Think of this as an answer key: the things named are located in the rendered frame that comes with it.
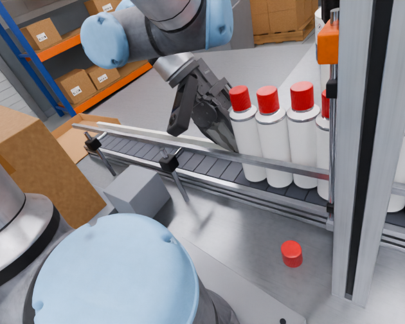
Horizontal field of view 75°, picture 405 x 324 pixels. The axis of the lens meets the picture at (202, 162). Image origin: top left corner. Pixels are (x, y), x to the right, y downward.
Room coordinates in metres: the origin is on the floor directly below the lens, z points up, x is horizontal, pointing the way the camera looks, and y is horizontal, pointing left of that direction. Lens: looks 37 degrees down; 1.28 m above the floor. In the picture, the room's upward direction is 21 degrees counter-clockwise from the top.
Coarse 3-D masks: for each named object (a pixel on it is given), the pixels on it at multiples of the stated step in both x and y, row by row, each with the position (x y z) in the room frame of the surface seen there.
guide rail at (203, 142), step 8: (104, 128) 0.90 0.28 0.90; (112, 128) 0.86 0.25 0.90; (120, 128) 0.82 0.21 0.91; (128, 128) 0.79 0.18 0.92; (136, 128) 0.77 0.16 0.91; (152, 136) 0.71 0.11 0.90; (160, 136) 0.68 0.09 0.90; (168, 136) 0.65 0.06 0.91; (184, 136) 0.61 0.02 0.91; (192, 136) 0.60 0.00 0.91; (192, 144) 0.59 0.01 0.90; (200, 144) 0.57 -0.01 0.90; (208, 144) 0.55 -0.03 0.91
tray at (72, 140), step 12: (72, 120) 1.19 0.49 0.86; (84, 120) 1.21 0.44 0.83; (96, 120) 1.13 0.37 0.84; (108, 120) 1.06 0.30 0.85; (60, 132) 1.14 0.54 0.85; (72, 132) 1.12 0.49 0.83; (60, 144) 1.05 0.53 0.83; (72, 144) 1.01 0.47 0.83; (84, 144) 0.97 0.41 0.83; (72, 156) 0.91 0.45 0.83; (84, 156) 0.87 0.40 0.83
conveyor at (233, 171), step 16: (112, 144) 0.79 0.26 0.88; (128, 144) 0.75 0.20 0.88; (144, 144) 0.72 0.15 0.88; (192, 160) 0.55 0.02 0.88; (208, 160) 0.52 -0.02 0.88; (224, 160) 0.50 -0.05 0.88; (224, 176) 0.45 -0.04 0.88; (240, 176) 0.43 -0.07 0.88; (272, 192) 0.35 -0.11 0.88; (288, 192) 0.34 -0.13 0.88; (304, 192) 0.32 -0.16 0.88; (400, 224) 0.20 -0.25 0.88
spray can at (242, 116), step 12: (240, 96) 0.40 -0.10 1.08; (240, 108) 0.40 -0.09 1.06; (252, 108) 0.40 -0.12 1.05; (240, 120) 0.39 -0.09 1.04; (252, 120) 0.39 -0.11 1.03; (240, 132) 0.39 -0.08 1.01; (252, 132) 0.39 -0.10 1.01; (240, 144) 0.40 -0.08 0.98; (252, 144) 0.39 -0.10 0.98; (252, 168) 0.39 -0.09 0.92; (264, 168) 0.39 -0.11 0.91; (252, 180) 0.39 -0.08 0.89; (264, 180) 0.39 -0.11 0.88
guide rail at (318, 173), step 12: (96, 132) 0.77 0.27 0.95; (108, 132) 0.71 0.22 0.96; (120, 132) 0.68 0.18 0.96; (156, 144) 0.57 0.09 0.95; (168, 144) 0.53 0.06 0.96; (180, 144) 0.51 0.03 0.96; (216, 156) 0.43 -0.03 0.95; (228, 156) 0.41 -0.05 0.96; (240, 156) 0.39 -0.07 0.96; (252, 156) 0.38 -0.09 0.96; (276, 168) 0.34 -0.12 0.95; (288, 168) 0.32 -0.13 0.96; (300, 168) 0.31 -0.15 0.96; (312, 168) 0.30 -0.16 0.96; (396, 192) 0.21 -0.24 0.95
